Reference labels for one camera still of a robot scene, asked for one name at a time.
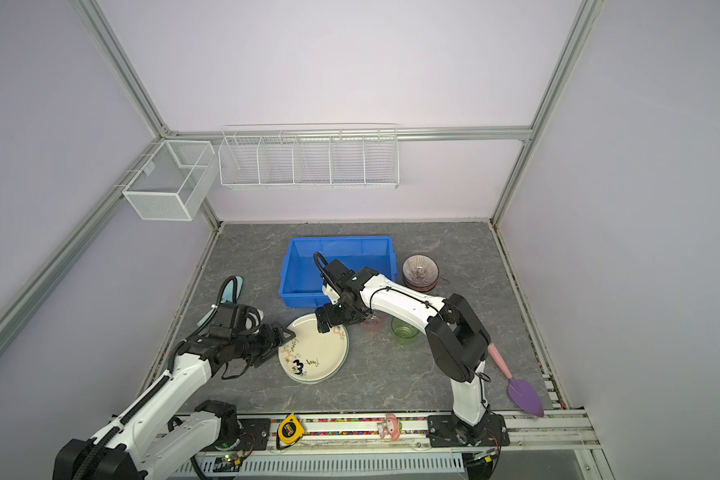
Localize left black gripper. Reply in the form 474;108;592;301
231;321;295;367

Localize white floral plate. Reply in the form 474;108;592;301
277;314;349;384

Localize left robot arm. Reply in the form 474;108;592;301
53;302;296;479

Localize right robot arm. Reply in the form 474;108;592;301
313;252;508;447

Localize blue plastic bin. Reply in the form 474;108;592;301
278;235;399;310

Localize pink transparent cup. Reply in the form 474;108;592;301
360;312;388;333

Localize teal spatula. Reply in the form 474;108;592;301
197;275;244;329

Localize green transparent cup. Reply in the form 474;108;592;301
390;317;420;346

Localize yellow tape measure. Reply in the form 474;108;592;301
276;414;306;450

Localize stacked patterned bowls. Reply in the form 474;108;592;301
402;254;440;293

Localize pink toy figure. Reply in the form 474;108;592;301
377;413;401;441

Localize white vent grille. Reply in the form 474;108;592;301
198;452;466;479

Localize white mesh box basket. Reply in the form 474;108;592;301
123;140;219;221

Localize purple pink spatula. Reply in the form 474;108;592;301
487;343;545;418

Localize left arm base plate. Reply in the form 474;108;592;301
213;417;271;452

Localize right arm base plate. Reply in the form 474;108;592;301
427;411;510;448

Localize white wire shelf basket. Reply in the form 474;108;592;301
218;123;400;189

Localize aluminium front rail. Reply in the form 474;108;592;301
92;409;601;460

